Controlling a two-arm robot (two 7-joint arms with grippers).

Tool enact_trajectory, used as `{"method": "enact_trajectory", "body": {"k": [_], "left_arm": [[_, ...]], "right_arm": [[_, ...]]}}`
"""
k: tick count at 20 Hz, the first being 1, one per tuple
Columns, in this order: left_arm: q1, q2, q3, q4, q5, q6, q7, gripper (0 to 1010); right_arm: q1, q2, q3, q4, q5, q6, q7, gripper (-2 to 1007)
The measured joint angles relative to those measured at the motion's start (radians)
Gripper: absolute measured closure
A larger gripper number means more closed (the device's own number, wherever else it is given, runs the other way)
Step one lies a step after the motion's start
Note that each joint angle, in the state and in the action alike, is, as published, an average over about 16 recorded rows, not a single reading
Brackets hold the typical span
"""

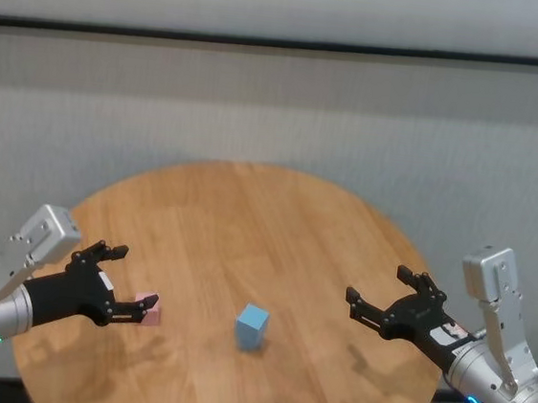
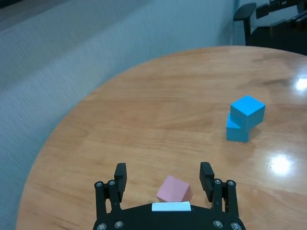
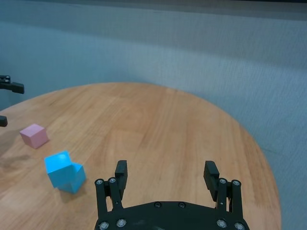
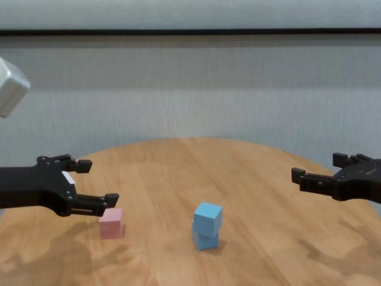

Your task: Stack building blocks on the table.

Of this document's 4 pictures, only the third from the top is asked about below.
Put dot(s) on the blue wooden cube block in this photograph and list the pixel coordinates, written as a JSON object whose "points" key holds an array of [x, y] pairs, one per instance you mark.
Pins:
{"points": [[76, 178], [57, 165]]}

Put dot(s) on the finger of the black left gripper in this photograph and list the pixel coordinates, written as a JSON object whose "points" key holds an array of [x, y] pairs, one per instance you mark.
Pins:
{"points": [[3, 121], [15, 87]]}

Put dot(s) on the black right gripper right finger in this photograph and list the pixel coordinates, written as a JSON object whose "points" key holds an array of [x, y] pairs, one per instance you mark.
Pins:
{"points": [[211, 177]]}

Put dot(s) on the pink wooden cube block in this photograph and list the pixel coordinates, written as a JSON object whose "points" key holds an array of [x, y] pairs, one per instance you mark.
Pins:
{"points": [[33, 135]]}

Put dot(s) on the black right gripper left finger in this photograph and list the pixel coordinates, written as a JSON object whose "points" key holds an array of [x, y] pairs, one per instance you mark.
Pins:
{"points": [[121, 177]]}

